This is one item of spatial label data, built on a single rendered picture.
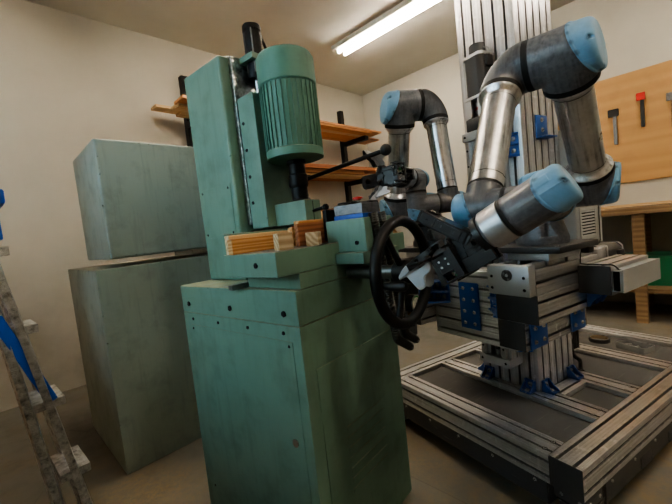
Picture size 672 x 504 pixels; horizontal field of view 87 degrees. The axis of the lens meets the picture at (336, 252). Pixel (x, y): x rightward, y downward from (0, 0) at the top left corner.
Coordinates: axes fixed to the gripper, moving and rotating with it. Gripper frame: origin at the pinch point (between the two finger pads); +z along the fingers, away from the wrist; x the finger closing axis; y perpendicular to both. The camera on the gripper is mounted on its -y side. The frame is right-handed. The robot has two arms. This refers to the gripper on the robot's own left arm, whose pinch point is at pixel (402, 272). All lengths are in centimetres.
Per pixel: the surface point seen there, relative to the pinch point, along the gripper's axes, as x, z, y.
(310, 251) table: -4.9, 17.7, -16.5
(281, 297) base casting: -11.7, 27.1, -9.4
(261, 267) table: -16.7, 23.2, -16.7
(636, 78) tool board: 327, -82, -85
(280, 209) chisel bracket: 5, 32, -39
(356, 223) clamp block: 6.6, 9.2, -18.8
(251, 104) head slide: 1, 19, -69
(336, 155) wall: 278, 175, -219
